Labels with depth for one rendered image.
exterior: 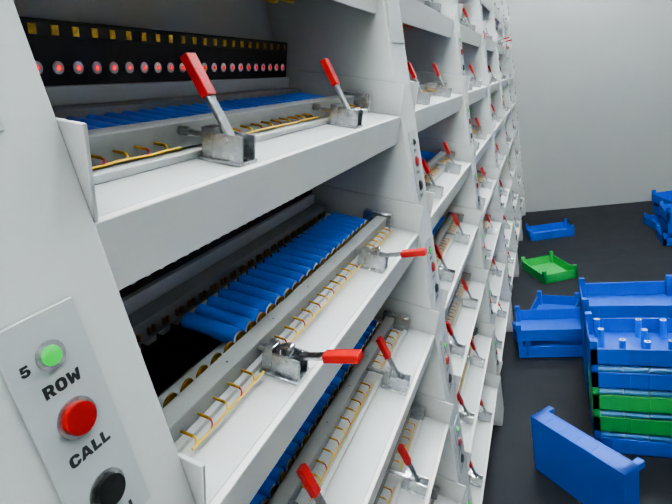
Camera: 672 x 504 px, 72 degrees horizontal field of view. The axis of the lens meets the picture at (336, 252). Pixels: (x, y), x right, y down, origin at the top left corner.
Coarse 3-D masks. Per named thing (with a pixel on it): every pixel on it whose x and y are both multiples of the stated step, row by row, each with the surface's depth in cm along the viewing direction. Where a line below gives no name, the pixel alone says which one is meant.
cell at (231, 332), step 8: (184, 320) 48; (192, 320) 47; (200, 320) 47; (208, 320) 47; (192, 328) 47; (200, 328) 47; (208, 328) 47; (216, 328) 46; (224, 328) 46; (232, 328) 46; (216, 336) 46; (224, 336) 46; (232, 336) 46
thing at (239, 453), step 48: (336, 192) 85; (240, 240) 63; (384, 240) 77; (144, 288) 48; (336, 288) 60; (384, 288) 65; (336, 336) 50; (288, 384) 43; (240, 432) 37; (288, 432) 41; (192, 480) 29; (240, 480) 33
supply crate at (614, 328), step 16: (592, 320) 156; (608, 320) 154; (624, 320) 152; (656, 320) 148; (592, 336) 154; (608, 336) 153; (624, 336) 151; (656, 336) 147; (592, 352) 140; (608, 352) 138; (624, 352) 136; (640, 352) 134; (656, 352) 133
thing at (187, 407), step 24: (360, 240) 70; (336, 264) 61; (312, 288) 55; (288, 312) 49; (264, 336) 45; (216, 360) 41; (240, 360) 41; (192, 384) 38; (216, 384) 38; (168, 408) 35; (192, 408) 36
